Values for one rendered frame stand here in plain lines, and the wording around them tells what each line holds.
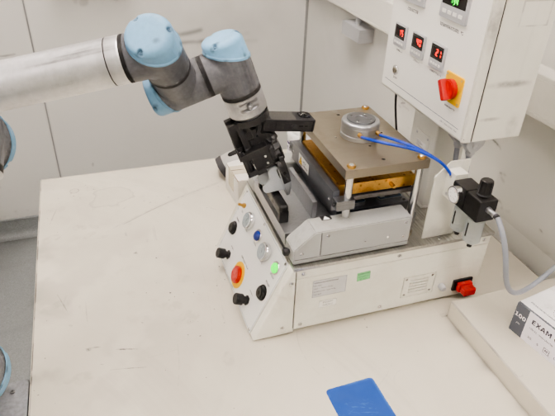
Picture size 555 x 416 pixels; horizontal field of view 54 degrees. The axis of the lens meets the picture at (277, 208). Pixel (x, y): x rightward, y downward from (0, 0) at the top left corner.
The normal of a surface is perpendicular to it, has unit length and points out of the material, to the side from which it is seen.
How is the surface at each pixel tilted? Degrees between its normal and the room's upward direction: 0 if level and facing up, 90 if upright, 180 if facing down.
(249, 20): 90
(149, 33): 45
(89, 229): 0
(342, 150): 0
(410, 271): 90
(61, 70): 71
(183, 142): 90
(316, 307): 90
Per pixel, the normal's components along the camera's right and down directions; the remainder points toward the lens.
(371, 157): 0.04, -0.84
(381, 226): 0.31, 0.53
